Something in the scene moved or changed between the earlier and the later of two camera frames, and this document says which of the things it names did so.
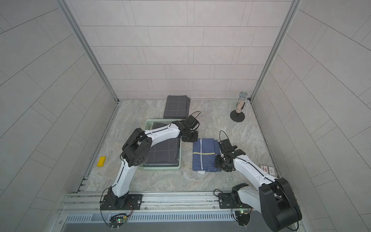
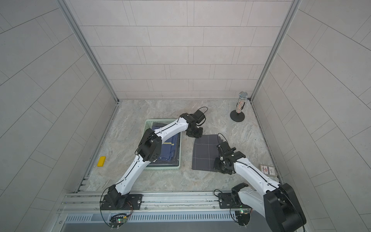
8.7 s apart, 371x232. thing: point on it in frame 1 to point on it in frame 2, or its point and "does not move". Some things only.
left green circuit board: (117, 221) does not move
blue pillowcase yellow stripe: (205, 151) to (169, 146)
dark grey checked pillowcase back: (177, 107) to (205, 151)
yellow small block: (101, 161) does not move
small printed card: (269, 168) does not move
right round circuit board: (243, 218) does not move
